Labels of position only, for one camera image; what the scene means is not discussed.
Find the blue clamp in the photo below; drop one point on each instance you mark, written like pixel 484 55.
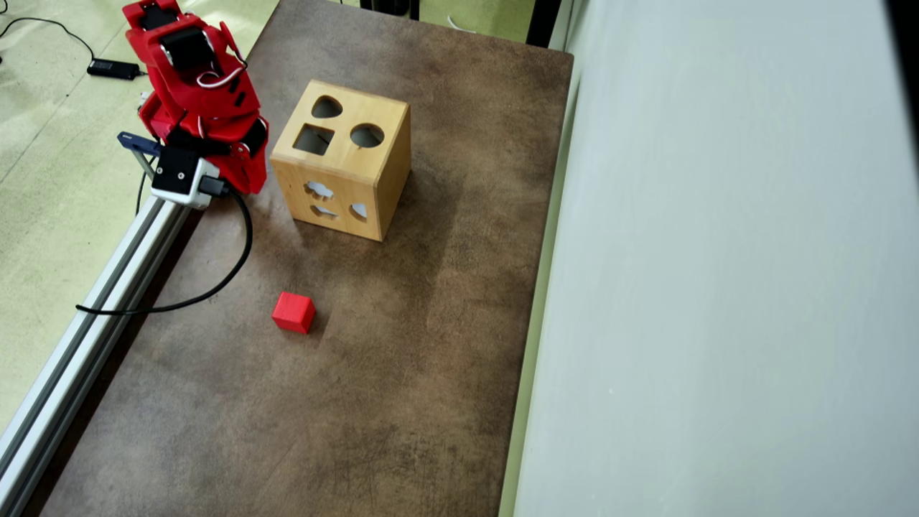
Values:
pixel 140 143

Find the aluminium profile rail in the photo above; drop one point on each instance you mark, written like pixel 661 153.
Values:
pixel 86 337

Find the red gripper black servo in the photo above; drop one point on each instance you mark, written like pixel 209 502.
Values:
pixel 249 169

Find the black power adapter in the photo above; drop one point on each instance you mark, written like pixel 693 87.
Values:
pixel 113 69

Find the dark vertical post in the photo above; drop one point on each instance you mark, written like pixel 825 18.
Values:
pixel 542 21

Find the black furniture base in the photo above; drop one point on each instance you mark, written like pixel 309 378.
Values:
pixel 391 6

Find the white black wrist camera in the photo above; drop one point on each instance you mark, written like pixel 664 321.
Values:
pixel 179 176

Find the red cube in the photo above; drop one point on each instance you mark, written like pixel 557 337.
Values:
pixel 293 312

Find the red robot arm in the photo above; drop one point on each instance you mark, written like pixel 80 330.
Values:
pixel 194 93

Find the wooden shape sorter box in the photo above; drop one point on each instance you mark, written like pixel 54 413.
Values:
pixel 344 165

